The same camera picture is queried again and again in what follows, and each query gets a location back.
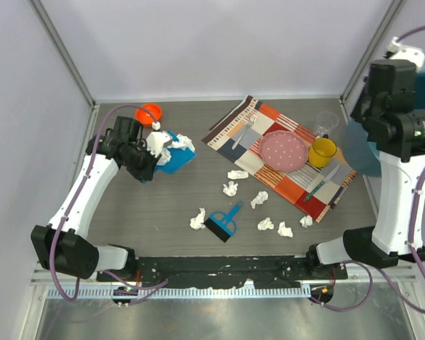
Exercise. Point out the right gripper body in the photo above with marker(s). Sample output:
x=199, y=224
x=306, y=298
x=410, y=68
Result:
x=360, y=107

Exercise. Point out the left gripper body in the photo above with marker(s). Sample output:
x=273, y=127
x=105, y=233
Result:
x=147, y=169

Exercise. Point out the paper scrap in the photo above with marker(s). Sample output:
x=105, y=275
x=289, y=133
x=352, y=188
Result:
x=306, y=221
x=259, y=199
x=165, y=157
x=237, y=174
x=265, y=224
x=284, y=231
x=182, y=142
x=198, y=222
x=230, y=189

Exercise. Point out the blue dustpan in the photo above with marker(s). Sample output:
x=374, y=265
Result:
x=179, y=158

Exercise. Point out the teal trash bin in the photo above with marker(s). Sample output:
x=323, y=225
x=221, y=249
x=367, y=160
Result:
x=362, y=155

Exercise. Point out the blue hand brush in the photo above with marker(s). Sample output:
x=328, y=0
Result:
x=222, y=224

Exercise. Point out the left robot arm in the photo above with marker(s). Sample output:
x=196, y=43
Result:
x=61, y=245

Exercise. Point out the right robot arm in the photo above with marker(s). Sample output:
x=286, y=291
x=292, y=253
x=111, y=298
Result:
x=385, y=109

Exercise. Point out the clear plastic cup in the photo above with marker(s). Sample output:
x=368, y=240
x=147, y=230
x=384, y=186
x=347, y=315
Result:
x=325, y=124

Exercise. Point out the orange bowl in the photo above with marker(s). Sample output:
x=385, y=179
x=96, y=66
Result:
x=148, y=114

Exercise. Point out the yellow mug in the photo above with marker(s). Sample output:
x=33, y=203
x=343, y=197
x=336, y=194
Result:
x=321, y=152

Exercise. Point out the pink dotted plate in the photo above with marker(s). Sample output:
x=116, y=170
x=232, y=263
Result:
x=283, y=151

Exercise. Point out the white plastic fork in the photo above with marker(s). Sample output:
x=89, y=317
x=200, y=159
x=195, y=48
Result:
x=248, y=125

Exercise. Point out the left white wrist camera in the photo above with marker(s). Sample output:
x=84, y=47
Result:
x=157, y=140

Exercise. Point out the green handled table knife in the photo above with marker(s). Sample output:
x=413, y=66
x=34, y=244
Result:
x=327, y=178

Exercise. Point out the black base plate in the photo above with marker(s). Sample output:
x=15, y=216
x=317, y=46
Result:
x=226, y=272

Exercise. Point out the white slotted cable duct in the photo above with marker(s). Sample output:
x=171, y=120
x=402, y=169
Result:
x=247, y=291

